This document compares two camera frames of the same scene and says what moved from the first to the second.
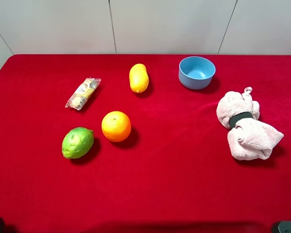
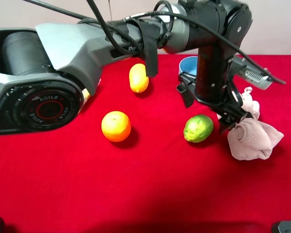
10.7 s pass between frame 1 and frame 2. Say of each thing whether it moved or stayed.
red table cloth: stayed
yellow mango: stayed
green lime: moved
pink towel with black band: stayed
